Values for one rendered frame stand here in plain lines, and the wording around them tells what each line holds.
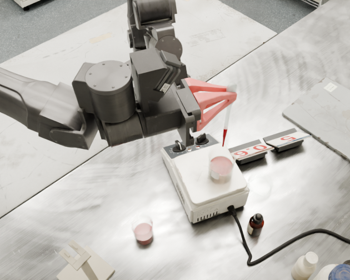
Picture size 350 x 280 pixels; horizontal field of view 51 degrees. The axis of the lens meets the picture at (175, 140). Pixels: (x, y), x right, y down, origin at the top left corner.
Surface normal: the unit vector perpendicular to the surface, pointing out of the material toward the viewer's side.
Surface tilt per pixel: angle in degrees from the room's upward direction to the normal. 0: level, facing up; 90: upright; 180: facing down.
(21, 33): 0
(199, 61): 0
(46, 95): 21
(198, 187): 0
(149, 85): 90
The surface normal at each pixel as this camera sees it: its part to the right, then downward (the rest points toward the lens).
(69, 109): 0.32, -0.51
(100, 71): -0.02, -0.62
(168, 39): 0.24, 0.40
